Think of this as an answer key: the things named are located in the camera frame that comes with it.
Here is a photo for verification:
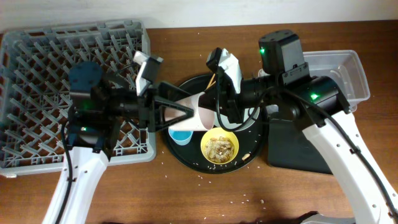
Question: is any round black tray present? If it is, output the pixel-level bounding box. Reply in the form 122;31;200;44
161;73;269;174

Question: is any blue cup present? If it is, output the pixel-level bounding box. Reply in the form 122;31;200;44
169;129;193;146

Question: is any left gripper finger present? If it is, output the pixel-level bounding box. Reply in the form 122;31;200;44
154;96;194;131
158;82;192;101

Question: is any clear plastic bin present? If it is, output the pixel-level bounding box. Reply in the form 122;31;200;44
257;49;371;113

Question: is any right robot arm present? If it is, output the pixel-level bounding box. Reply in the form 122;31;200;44
200;30;397;223

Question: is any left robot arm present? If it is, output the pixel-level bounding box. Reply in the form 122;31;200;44
43;58;194;223

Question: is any grey plate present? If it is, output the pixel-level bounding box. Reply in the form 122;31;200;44
221;108;260;131

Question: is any grey dishwasher rack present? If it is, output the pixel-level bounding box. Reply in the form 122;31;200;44
1;19;150;178

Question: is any food scraps pile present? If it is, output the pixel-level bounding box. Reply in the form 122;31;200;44
205;136;234;164

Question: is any pink cup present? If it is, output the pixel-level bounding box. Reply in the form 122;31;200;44
169;91;215;131

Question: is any black rectangular tray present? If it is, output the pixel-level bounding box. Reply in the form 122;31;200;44
267;112;331;174

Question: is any yellow bowl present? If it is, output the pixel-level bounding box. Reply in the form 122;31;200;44
200;128;239;165

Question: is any peanut on tray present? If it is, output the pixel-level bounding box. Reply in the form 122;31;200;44
242;154;250;161

